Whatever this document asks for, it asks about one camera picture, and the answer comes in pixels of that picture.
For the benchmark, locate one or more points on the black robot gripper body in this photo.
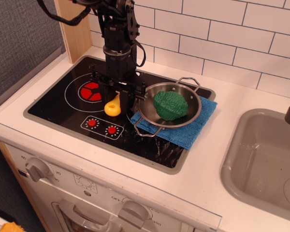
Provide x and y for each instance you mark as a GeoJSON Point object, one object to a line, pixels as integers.
{"type": "Point", "coordinates": [119, 71]}

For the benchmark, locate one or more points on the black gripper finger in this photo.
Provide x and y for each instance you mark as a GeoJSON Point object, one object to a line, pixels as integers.
{"type": "Point", "coordinates": [127, 99]}
{"type": "Point", "coordinates": [106, 91]}

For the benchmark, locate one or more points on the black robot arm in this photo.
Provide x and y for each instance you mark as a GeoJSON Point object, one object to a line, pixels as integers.
{"type": "Point", "coordinates": [119, 30]}

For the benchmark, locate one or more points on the right red stove knob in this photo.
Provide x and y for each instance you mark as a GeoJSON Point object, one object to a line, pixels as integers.
{"type": "Point", "coordinates": [112, 130]}

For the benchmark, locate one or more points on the red stove knob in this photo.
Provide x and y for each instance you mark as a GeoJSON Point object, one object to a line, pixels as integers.
{"type": "Point", "coordinates": [112, 130]}
{"type": "Point", "coordinates": [92, 123]}

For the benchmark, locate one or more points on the left red stove knob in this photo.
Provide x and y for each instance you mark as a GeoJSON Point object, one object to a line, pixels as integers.
{"type": "Point", "coordinates": [92, 123]}

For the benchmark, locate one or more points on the black toy stove top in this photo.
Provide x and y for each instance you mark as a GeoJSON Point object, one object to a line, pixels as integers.
{"type": "Point", "coordinates": [74, 99]}

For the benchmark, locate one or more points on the green toy vegetable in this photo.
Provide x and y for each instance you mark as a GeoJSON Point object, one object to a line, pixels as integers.
{"type": "Point", "coordinates": [170, 105]}

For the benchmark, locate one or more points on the blue folded cloth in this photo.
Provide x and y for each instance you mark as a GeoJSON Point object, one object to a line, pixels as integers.
{"type": "Point", "coordinates": [183, 136]}

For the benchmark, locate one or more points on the grey timer dial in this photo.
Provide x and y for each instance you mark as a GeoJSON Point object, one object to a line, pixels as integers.
{"type": "Point", "coordinates": [37, 169]}

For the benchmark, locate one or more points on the grey oven temperature dial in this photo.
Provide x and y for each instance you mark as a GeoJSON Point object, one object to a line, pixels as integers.
{"type": "Point", "coordinates": [133, 213]}

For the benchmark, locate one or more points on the grey toy sink basin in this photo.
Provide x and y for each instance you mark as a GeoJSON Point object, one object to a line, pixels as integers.
{"type": "Point", "coordinates": [256, 169]}

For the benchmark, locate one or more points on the orange toy at corner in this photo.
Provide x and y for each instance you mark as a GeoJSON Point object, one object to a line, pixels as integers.
{"type": "Point", "coordinates": [11, 227]}

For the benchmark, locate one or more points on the steel two-handled pan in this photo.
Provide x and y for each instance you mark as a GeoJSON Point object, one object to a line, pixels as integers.
{"type": "Point", "coordinates": [148, 111]}

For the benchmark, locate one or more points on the grey oven door handle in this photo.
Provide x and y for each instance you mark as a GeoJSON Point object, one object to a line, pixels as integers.
{"type": "Point", "coordinates": [80, 216]}

